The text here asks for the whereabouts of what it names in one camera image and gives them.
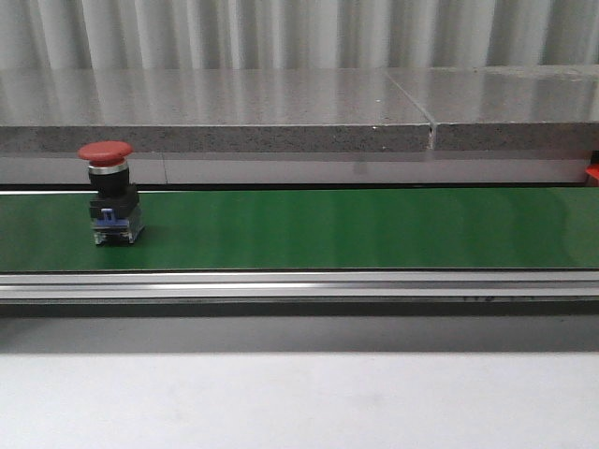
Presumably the red mushroom push button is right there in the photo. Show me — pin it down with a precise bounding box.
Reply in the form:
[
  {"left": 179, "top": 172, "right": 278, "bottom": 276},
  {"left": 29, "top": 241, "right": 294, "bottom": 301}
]
[{"left": 78, "top": 140, "right": 144, "bottom": 246}]

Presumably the green conveyor belt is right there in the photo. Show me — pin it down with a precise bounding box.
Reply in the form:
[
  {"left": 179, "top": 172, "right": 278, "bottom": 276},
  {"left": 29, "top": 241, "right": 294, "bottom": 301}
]
[{"left": 1, "top": 187, "right": 598, "bottom": 271}]

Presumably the grey stone counter slab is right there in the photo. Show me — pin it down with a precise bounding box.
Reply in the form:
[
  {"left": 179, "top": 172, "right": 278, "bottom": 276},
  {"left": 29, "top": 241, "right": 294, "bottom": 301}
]
[{"left": 1, "top": 65, "right": 598, "bottom": 158}]

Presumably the red plastic object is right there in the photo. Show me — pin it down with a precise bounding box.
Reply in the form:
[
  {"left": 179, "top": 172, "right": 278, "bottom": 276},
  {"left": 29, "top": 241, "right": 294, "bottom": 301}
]
[{"left": 585, "top": 151, "right": 599, "bottom": 187}]

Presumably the white pleated curtain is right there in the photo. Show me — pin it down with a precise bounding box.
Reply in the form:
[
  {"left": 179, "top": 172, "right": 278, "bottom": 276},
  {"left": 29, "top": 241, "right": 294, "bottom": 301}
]
[{"left": 1, "top": 1, "right": 598, "bottom": 69}]

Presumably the aluminium conveyor side rail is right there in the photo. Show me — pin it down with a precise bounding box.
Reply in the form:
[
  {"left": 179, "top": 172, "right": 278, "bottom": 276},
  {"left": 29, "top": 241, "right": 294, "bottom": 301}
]
[{"left": 1, "top": 269, "right": 598, "bottom": 317}]

